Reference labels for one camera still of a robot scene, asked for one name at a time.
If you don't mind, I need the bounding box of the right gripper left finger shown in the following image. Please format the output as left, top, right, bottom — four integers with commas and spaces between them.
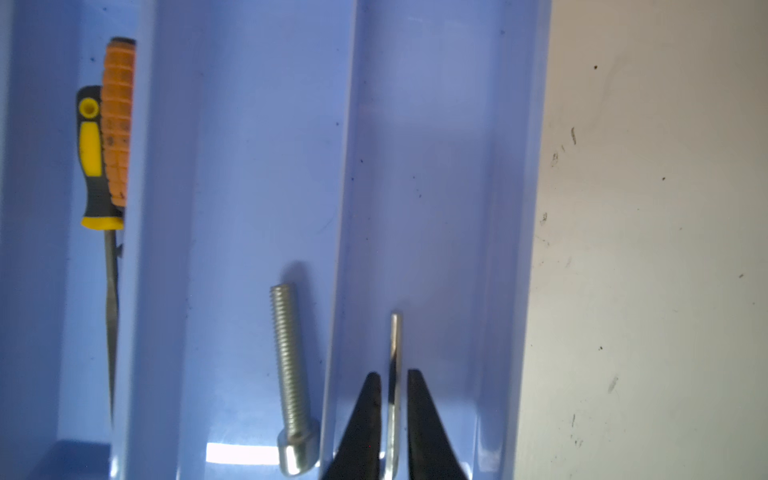
322, 372, 382, 480

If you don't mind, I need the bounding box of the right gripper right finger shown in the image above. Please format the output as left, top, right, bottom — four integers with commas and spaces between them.
407, 369, 467, 480

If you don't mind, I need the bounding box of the hex key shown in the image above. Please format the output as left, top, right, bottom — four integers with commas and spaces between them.
382, 311, 403, 480

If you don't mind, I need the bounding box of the silver socket bit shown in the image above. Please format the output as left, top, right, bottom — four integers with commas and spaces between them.
270, 283, 320, 477

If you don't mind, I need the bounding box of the white blue plastic toolbox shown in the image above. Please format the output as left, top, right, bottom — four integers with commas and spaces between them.
1, 1, 551, 479

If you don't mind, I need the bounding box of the yellow black handled screwdriver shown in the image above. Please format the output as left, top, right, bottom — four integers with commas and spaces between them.
76, 85, 123, 402

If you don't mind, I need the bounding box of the orange wooden handled screwdriver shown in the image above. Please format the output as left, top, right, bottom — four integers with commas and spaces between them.
100, 37, 136, 209

